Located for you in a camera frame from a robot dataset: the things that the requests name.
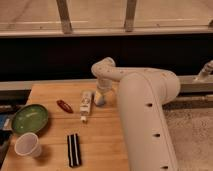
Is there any white tube with cap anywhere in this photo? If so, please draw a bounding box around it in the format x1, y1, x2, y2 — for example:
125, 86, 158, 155
80, 91, 93, 123

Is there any green bowl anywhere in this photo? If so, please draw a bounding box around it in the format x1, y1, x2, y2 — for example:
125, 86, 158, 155
11, 104, 49, 135

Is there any black white striped block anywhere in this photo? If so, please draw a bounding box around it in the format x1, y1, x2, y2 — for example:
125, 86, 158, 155
67, 134, 82, 168

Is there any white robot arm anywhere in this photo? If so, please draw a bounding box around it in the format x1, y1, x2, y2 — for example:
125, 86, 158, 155
91, 57, 180, 171

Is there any red hair clip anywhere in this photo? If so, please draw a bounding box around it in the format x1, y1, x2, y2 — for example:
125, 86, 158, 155
56, 100, 73, 113

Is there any white plastic cup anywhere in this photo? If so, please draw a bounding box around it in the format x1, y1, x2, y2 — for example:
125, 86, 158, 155
14, 132, 42, 157

